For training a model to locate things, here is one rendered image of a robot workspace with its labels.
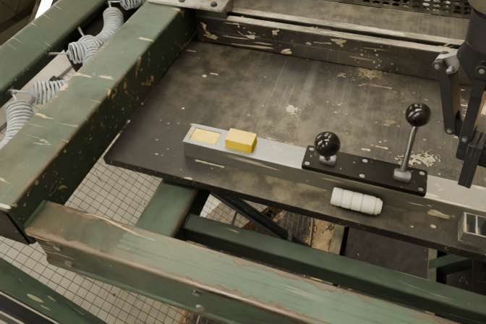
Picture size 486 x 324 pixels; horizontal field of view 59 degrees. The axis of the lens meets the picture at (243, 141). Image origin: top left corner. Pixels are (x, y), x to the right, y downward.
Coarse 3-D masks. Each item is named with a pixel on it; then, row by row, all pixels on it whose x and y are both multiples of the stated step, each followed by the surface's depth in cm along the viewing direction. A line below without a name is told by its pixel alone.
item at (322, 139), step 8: (320, 136) 61; (328, 136) 61; (336, 136) 61; (320, 144) 61; (328, 144) 60; (336, 144) 60; (320, 152) 61; (328, 152) 61; (336, 152) 61; (320, 160) 71; (328, 160) 70
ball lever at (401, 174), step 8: (416, 104) 64; (424, 104) 64; (408, 112) 65; (416, 112) 64; (424, 112) 64; (408, 120) 65; (416, 120) 64; (424, 120) 64; (416, 128) 66; (408, 144) 67; (408, 152) 67; (408, 160) 67; (400, 168) 69; (400, 176) 68; (408, 176) 68
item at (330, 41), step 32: (160, 0) 100; (192, 0) 99; (224, 0) 99; (224, 32) 102; (256, 32) 100; (288, 32) 97; (320, 32) 95; (352, 32) 96; (384, 32) 94; (352, 64) 97; (384, 64) 94; (416, 64) 92
